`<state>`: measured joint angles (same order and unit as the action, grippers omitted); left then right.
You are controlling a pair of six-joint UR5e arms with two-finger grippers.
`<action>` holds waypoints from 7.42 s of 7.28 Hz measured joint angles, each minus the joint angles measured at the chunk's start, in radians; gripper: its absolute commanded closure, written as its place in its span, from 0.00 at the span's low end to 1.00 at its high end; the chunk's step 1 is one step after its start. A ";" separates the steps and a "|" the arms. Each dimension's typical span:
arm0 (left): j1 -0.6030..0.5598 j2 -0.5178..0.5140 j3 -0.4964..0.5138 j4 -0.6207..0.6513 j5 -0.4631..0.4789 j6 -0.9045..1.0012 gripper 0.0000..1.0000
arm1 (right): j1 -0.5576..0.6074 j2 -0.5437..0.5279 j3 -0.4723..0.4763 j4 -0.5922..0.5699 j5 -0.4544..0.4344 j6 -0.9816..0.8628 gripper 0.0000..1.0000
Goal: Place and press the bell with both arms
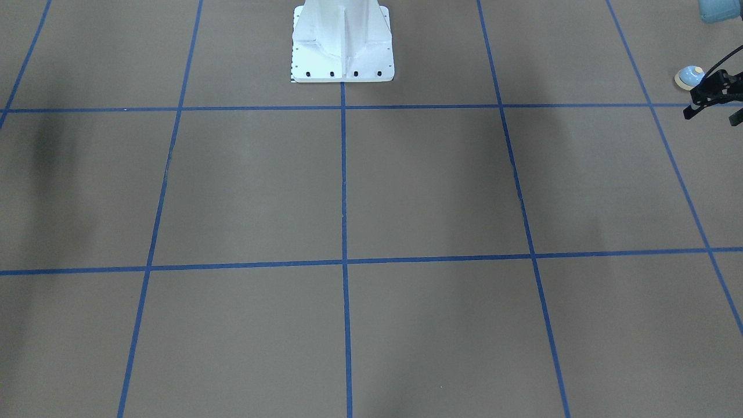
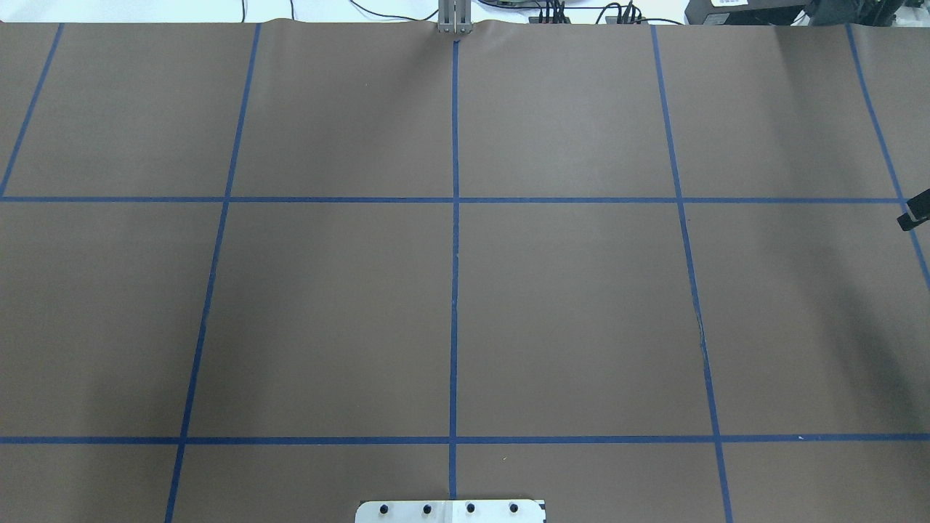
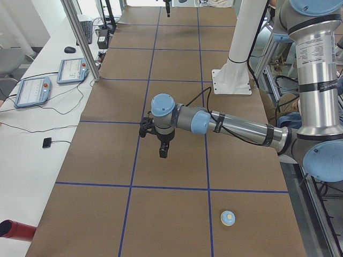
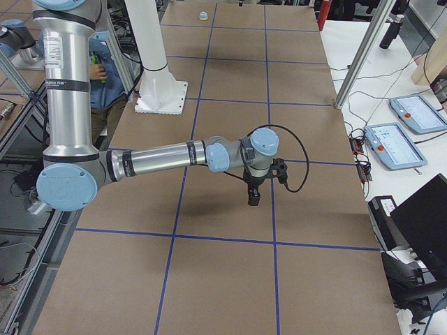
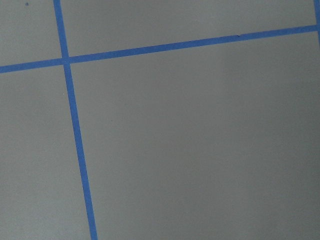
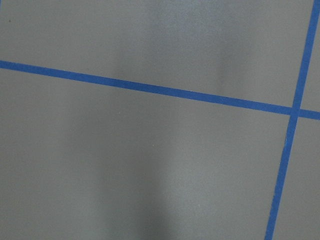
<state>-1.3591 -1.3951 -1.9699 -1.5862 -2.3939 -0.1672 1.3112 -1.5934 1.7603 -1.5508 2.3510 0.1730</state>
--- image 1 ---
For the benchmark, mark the blue and cream call bell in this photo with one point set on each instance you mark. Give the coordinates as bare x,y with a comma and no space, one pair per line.
689,77

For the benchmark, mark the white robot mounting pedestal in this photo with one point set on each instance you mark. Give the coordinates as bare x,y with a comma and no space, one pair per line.
342,41

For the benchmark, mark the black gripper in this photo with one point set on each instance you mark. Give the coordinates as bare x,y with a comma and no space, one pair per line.
721,86

